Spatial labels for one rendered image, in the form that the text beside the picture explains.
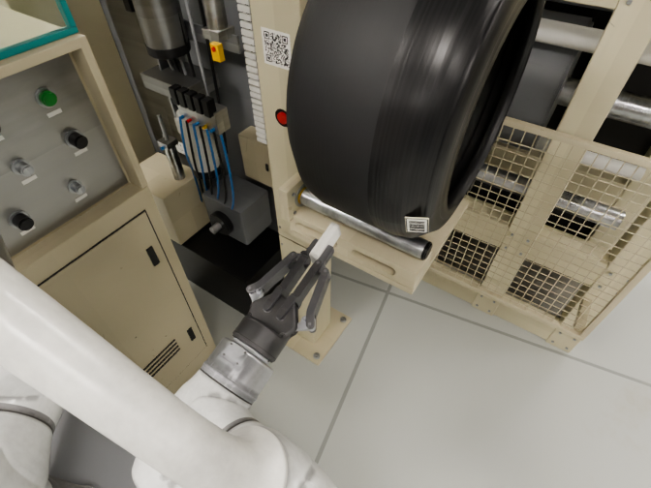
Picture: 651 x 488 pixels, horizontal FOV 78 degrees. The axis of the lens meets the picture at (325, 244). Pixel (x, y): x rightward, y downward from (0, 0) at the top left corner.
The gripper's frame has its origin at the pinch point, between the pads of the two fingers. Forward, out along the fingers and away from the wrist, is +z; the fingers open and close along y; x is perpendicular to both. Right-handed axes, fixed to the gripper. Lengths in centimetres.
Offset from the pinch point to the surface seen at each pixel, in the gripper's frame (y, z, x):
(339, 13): 8.6, 23.3, -23.3
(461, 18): -8.1, 26.2, -24.2
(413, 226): -9.8, 12.3, 4.7
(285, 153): 32.5, 25.8, 19.9
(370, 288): 20, 40, 123
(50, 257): 59, -27, 13
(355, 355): 9, 6, 114
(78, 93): 63, 3, -7
